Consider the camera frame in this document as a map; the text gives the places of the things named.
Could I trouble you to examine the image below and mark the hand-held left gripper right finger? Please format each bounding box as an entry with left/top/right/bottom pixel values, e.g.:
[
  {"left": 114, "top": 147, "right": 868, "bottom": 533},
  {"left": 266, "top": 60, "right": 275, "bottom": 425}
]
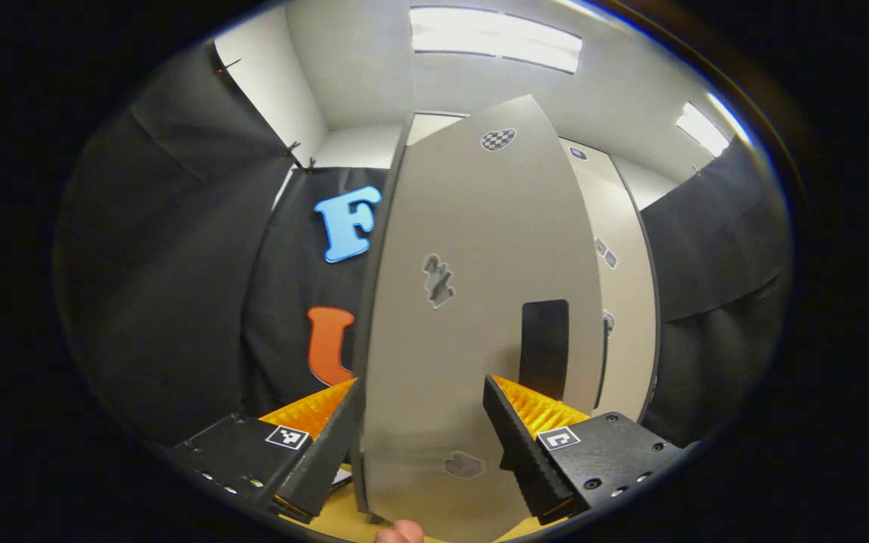
[{"left": 484, "top": 375, "right": 696, "bottom": 526}]

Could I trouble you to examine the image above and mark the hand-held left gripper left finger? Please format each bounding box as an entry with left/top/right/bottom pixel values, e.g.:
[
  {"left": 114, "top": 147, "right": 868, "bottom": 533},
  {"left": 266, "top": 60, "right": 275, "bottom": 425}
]
[{"left": 170, "top": 377, "right": 364, "bottom": 525}]

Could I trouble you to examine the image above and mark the grey cabinet door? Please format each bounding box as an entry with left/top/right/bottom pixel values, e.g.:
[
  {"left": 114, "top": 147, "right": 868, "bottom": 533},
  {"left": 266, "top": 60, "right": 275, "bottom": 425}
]
[
  {"left": 559, "top": 136, "right": 663, "bottom": 423},
  {"left": 350, "top": 94, "right": 606, "bottom": 543}
]

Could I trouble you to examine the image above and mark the grey shoe cabinet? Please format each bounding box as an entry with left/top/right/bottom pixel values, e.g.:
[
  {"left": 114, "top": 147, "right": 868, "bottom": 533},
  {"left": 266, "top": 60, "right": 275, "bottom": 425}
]
[{"left": 350, "top": 94, "right": 663, "bottom": 543}]

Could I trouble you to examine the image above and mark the black backdrop cloth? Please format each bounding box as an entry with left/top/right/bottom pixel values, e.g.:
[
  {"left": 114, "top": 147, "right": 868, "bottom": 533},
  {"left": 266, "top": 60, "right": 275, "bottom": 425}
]
[{"left": 54, "top": 39, "right": 794, "bottom": 453}]

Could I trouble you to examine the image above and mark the small ceiling light panel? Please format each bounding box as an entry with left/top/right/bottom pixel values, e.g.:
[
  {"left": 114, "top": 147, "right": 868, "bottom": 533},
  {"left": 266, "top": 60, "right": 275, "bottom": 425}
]
[{"left": 676, "top": 102, "right": 729, "bottom": 158}]

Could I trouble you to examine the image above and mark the large ceiling light panel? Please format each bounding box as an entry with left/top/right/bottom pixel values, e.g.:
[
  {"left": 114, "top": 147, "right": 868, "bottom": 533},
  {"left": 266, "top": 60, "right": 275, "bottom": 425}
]
[{"left": 410, "top": 6, "right": 582, "bottom": 74}]

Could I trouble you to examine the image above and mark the black door handle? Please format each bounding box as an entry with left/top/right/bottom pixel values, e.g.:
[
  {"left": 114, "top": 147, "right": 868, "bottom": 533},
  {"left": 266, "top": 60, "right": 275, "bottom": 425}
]
[{"left": 519, "top": 299, "right": 570, "bottom": 402}]

